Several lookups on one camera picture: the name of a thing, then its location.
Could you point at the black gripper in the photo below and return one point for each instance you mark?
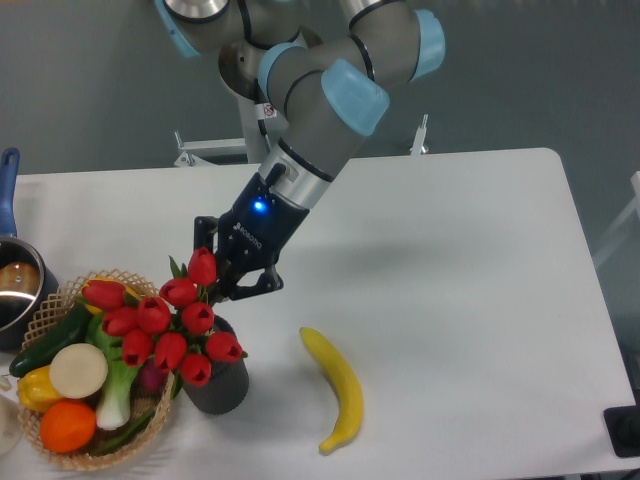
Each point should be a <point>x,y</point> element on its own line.
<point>249,237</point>

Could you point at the red tulip bouquet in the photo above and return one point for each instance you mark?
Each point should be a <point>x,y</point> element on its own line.
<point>165,327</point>

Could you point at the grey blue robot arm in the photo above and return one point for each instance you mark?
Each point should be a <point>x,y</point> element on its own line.
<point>332,96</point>

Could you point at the dark grey ribbed vase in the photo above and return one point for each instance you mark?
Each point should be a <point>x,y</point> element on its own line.
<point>214,374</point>

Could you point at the purple red radish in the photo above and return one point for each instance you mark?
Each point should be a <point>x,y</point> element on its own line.
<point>150,378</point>

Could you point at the yellow squash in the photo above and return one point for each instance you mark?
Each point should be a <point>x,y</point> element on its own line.
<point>101,294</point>

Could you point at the yellow banana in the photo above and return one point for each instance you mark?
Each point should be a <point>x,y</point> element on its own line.
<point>345,384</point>

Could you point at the green cucumber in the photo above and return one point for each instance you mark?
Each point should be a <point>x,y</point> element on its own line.
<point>71,329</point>

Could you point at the woven wicker basket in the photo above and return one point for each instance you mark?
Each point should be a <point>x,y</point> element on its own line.
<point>51,311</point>

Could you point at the green bok choy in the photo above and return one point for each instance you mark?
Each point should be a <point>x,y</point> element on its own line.
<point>114,406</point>

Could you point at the green bean pod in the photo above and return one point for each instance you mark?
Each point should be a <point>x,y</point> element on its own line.
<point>125,437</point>

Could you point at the yellow bell pepper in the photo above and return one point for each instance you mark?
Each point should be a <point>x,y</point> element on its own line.
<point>36,392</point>

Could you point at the orange fruit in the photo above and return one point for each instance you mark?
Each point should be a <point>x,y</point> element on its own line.
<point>67,426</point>

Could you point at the black device at table edge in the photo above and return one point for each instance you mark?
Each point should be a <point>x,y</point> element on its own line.
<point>623,428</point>

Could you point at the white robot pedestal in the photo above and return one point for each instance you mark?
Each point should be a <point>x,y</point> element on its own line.
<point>262,125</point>

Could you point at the blue handled saucepan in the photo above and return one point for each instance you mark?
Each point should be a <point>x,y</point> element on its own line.
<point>26,281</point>

